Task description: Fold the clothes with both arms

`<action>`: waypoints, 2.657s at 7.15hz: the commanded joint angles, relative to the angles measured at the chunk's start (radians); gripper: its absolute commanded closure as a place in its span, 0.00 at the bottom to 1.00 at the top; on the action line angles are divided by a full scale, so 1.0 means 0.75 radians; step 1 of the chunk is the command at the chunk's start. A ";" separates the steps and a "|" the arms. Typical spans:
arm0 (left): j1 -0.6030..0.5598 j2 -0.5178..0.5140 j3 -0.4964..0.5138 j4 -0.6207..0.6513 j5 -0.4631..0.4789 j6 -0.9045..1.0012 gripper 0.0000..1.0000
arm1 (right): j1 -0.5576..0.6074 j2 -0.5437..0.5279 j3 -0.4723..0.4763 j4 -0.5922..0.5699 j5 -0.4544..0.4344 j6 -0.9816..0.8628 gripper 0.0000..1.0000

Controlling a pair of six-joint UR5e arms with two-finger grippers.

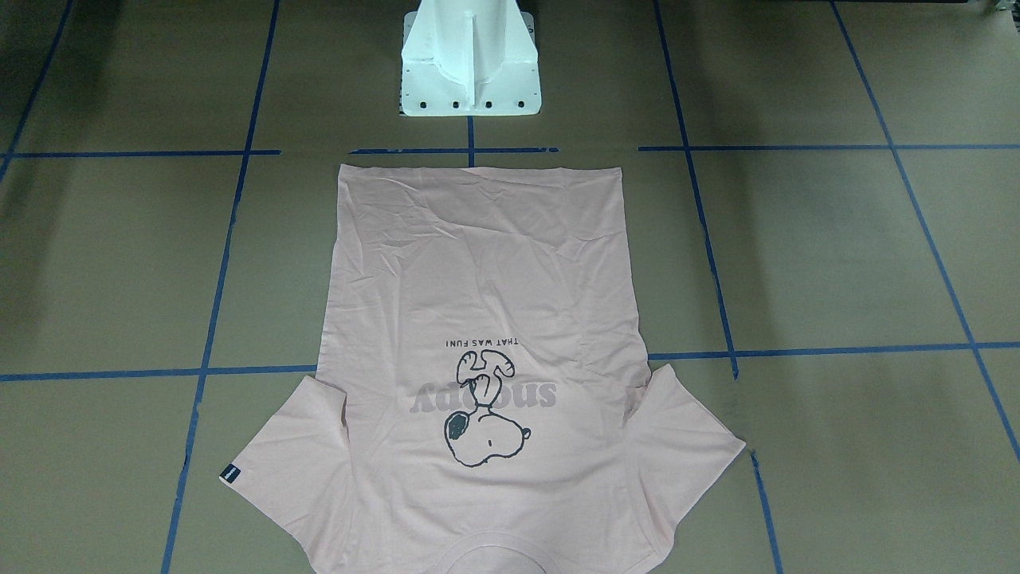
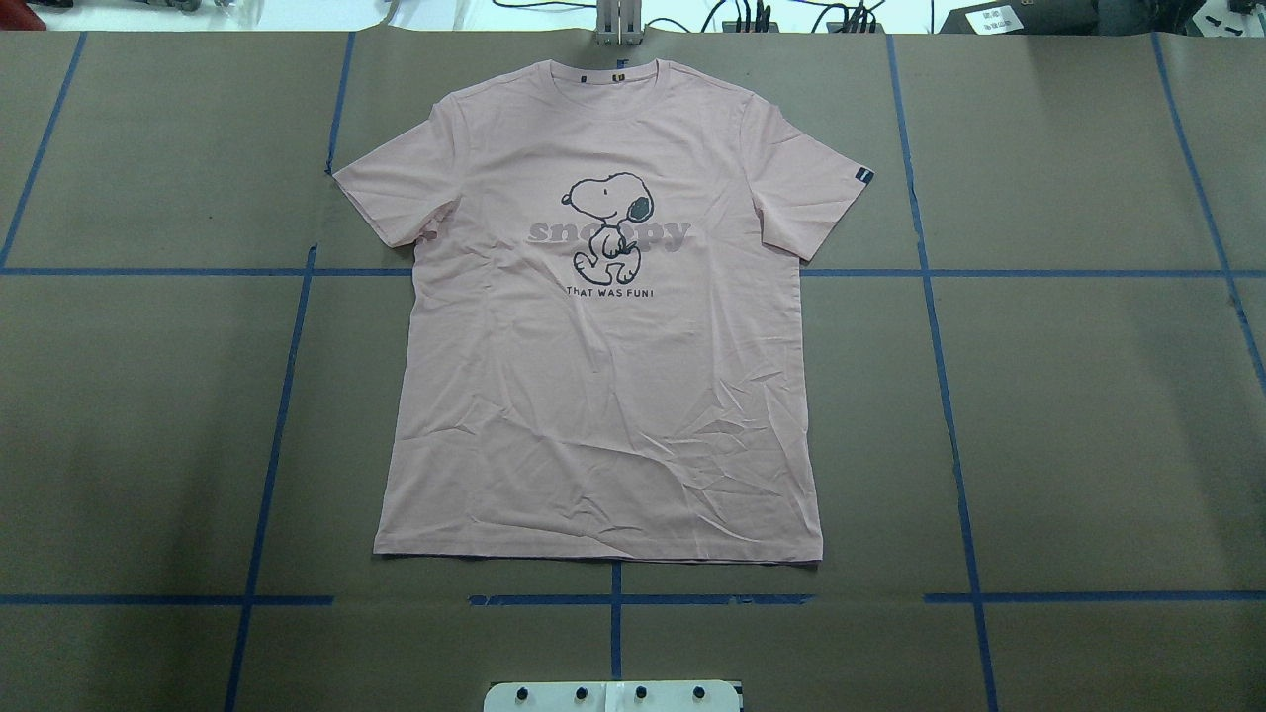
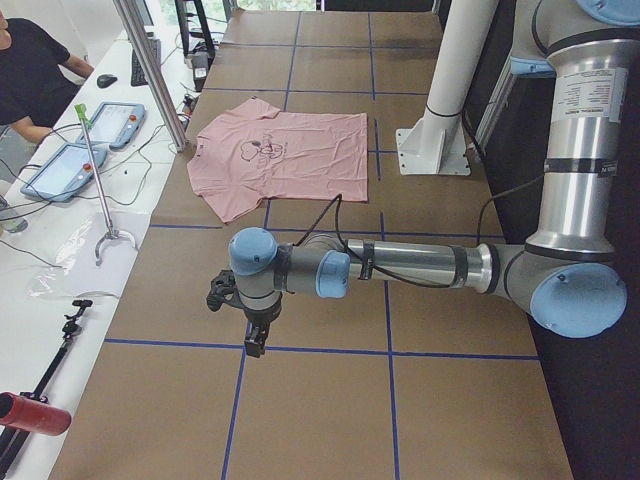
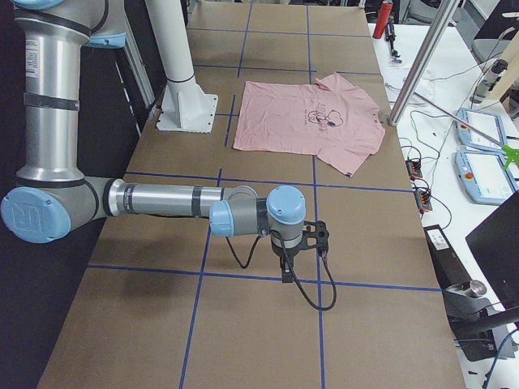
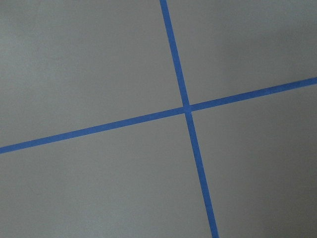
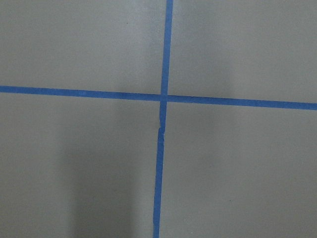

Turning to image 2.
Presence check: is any pink Snoopy t-shirt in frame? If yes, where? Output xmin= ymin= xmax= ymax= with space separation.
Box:
xmin=333 ymin=60 xmax=874 ymax=564

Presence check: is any black power strip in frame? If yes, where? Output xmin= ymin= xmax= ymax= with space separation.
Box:
xmin=703 ymin=1 xmax=886 ymax=35

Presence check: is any black device with label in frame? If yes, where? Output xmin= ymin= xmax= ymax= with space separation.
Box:
xmin=937 ymin=1 xmax=1099 ymax=35

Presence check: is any aluminium frame post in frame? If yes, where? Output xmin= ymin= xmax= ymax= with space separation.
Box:
xmin=592 ymin=0 xmax=644 ymax=46

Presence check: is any white mounting base plate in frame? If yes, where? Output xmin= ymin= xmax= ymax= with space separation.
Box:
xmin=484 ymin=679 xmax=744 ymax=711

